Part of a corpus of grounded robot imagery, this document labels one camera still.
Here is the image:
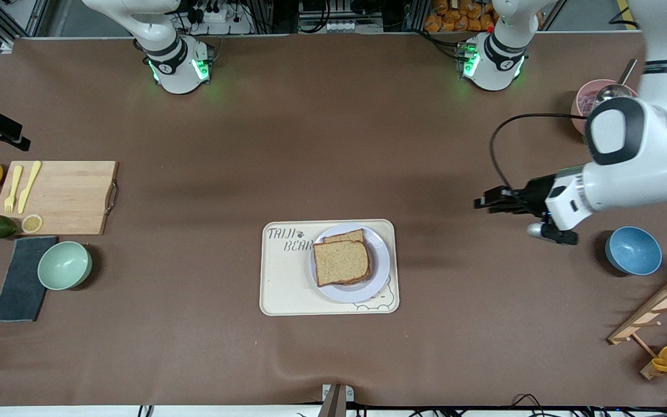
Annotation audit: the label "pink bowl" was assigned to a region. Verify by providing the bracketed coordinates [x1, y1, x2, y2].
[570, 79, 641, 137]

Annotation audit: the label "pale yellow plastic knife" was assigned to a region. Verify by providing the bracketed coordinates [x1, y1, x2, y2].
[18, 160, 42, 214]

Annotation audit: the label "cream bear print tray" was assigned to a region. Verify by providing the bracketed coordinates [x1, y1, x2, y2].
[259, 219, 400, 316]

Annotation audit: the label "dark grey cloth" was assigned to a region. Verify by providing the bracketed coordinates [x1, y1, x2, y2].
[0, 236, 58, 323]

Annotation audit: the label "aluminium frame post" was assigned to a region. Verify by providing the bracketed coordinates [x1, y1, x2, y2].
[0, 0, 50, 53]

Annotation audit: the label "brown toast bread slice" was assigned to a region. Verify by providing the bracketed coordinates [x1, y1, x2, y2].
[312, 240, 372, 287]
[322, 229, 365, 244]

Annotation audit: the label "wooden peg rack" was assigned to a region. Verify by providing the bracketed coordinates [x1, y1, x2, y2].
[607, 268, 667, 381]

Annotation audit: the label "wooden cutting board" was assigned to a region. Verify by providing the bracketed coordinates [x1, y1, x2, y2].
[0, 160, 119, 236]

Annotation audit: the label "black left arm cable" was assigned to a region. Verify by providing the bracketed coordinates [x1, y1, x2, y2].
[488, 112, 592, 192]

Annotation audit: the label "pile of orange pastries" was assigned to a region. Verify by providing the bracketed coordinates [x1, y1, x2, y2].
[424, 0, 499, 32]

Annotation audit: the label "mint green bowl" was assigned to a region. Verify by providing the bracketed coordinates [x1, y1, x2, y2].
[37, 241, 93, 291]

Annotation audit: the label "blue bowl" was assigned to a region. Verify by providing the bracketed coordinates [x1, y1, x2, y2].
[604, 226, 663, 276]

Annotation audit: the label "metal ladle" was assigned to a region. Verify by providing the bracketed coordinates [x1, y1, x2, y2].
[593, 58, 639, 106]

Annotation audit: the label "pale yellow plastic fork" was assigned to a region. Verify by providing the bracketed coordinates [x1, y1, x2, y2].
[3, 165, 24, 214]

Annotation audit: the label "round white plate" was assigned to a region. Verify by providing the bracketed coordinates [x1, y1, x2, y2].
[309, 223, 391, 303]

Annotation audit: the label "white power strip with plugs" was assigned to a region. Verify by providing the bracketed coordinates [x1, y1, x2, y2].
[186, 0, 253, 34]

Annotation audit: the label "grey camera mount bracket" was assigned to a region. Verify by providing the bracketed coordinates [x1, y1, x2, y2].
[317, 383, 354, 417]

